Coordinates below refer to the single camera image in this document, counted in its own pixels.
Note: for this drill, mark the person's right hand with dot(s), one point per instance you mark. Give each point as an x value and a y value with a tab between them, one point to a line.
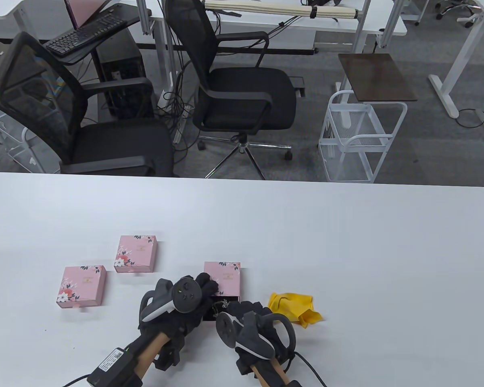
282	342

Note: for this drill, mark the person's left hand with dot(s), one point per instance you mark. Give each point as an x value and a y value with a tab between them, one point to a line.
173	326

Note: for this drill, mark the grey handheld controller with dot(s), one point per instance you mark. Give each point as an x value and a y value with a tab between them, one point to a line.
252	336
185	296

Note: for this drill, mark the yellow cloth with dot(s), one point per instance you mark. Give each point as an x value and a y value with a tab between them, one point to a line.
294	304

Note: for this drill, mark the pink floral box sleeve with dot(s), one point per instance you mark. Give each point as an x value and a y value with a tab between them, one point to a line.
226	282

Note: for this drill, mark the pink floral jewelry box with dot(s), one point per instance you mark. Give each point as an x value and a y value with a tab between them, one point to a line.
136	254
82	286

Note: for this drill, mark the black forearm sensor box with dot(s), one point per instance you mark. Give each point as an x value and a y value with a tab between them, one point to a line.
113	367

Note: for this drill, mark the person's left forearm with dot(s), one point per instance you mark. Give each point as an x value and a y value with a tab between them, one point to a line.
151	354

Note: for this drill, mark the person's right forearm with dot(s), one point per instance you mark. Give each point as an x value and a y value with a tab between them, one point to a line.
268	375

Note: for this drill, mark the black mesh office chair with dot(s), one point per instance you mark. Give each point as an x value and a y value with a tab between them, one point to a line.
117	149

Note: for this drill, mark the black office chair chrome base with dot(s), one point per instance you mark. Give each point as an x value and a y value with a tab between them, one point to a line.
242	92

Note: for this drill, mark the black computer tower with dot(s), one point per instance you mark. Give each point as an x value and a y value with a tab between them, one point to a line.
121	72

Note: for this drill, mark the dark wooden board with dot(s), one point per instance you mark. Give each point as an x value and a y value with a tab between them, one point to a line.
377	76

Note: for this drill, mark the black keyboard tray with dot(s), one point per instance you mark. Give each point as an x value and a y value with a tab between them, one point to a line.
105	41

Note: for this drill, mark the black keyboard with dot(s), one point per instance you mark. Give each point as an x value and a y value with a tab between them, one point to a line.
80	36

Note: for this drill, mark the white desk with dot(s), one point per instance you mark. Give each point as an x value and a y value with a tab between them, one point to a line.
468	44
36	16
339	24

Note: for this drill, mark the distant chair base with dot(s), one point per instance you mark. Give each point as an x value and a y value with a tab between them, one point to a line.
453	7

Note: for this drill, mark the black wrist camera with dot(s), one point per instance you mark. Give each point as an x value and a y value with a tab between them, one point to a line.
167	356

